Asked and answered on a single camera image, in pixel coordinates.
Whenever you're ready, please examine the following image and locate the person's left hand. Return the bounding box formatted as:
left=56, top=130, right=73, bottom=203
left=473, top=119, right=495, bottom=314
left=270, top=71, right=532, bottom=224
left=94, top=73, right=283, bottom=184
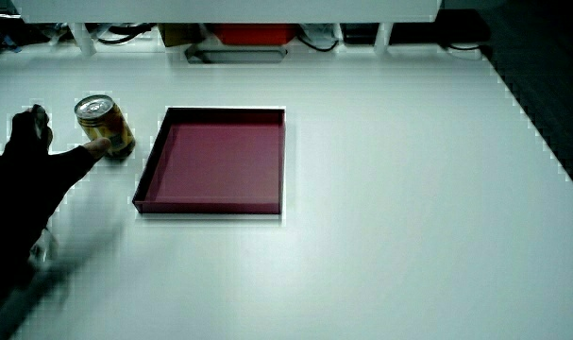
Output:
left=0, top=104, right=112, bottom=301

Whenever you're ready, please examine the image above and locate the yellow drink can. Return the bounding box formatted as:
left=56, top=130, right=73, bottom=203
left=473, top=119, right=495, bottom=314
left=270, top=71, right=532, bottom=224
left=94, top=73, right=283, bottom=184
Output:
left=74, top=93, right=137, bottom=160

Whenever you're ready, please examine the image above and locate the person's left forearm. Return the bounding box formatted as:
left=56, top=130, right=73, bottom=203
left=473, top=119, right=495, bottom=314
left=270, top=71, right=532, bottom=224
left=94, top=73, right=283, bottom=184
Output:
left=0, top=257, right=56, bottom=340

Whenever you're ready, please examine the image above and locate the white desk shelf riser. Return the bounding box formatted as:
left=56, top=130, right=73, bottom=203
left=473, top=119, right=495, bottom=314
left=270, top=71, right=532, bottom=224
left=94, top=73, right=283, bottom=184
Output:
left=10, top=0, right=444, bottom=57

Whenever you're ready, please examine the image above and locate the white desk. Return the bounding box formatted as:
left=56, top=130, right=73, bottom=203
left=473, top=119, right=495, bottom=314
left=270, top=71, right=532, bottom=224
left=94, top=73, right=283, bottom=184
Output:
left=0, top=40, right=573, bottom=340

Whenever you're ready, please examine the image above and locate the dark red tray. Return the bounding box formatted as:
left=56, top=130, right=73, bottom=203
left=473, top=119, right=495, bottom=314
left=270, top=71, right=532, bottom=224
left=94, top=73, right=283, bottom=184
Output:
left=131, top=106, right=287, bottom=215

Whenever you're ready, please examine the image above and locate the brown cardboard box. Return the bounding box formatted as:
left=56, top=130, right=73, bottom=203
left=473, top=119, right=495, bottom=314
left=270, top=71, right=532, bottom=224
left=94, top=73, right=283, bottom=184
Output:
left=158, top=23, right=206, bottom=48

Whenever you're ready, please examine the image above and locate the red box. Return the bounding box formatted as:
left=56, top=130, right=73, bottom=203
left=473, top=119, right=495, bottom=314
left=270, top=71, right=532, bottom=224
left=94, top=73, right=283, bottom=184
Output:
left=213, top=23, right=299, bottom=46

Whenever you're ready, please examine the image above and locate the clear plastic bag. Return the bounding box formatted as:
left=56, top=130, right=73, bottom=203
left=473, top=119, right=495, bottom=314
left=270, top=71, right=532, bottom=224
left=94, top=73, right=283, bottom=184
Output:
left=298, top=23, right=344, bottom=48

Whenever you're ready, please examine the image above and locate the black box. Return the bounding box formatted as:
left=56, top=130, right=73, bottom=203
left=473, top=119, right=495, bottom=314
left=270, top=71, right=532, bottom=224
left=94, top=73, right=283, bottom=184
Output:
left=391, top=8, right=493, bottom=46

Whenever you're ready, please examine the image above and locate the black cable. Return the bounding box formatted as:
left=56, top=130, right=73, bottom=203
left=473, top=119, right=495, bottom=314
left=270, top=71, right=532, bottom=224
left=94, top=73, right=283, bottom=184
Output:
left=295, top=33, right=340, bottom=54
left=95, top=24, right=154, bottom=46

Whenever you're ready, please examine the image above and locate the grey cable slot cover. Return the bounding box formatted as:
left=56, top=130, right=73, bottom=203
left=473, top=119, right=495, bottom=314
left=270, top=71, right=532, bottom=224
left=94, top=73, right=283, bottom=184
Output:
left=184, top=44, right=289, bottom=65

